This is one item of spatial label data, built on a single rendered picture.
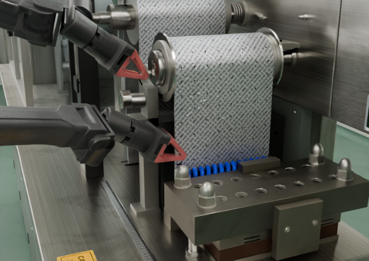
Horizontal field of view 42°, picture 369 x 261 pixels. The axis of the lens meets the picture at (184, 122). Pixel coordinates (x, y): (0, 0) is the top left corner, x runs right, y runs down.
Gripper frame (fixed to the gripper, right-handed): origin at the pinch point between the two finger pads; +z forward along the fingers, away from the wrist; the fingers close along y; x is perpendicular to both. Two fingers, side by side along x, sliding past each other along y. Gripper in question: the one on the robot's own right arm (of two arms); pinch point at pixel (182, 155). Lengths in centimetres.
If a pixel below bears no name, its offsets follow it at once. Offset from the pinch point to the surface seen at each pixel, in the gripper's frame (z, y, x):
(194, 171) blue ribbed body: 2.8, 3.3, -1.6
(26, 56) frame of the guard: -23, -102, -5
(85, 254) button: -12.8, 7.6, -24.1
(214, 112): 2.0, 0.3, 11.6
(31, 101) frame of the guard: -14, -102, -21
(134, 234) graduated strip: -1.2, 0.5, -20.0
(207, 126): 2.1, 0.3, 8.1
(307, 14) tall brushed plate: 11.8, -1.0, 40.7
